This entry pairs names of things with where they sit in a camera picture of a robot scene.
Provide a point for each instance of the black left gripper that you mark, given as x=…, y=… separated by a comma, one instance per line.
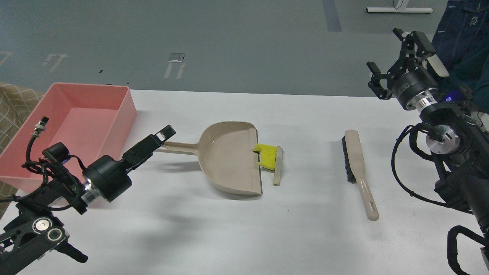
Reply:
x=110, y=177

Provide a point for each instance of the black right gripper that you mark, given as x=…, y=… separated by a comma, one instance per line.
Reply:
x=407, y=81

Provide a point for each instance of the pink plastic bin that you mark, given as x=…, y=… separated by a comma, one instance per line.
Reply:
x=90, y=120

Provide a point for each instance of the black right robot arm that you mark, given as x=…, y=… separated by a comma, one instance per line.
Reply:
x=447, y=136

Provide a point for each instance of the person in teal sweater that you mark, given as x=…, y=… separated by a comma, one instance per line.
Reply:
x=461, y=42

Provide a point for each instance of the yellow green sponge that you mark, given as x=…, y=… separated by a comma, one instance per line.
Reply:
x=267, y=155

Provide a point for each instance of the white table leg base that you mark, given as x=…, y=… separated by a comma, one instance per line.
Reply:
x=401, y=6

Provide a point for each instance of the white office chair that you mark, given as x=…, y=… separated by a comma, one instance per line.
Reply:
x=438, y=67

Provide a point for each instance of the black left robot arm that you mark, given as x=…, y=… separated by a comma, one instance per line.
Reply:
x=36, y=230

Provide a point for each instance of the beige hand brush black bristles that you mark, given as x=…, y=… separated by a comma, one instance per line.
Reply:
x=356, y=171

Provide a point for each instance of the beige checkered cloth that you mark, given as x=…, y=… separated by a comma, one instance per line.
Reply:
x=16, y=104

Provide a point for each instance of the beige plastic dustpan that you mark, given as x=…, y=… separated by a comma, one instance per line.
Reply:
x=225, y=155

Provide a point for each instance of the grey floor plate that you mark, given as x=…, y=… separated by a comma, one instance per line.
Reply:
x=176, y=57

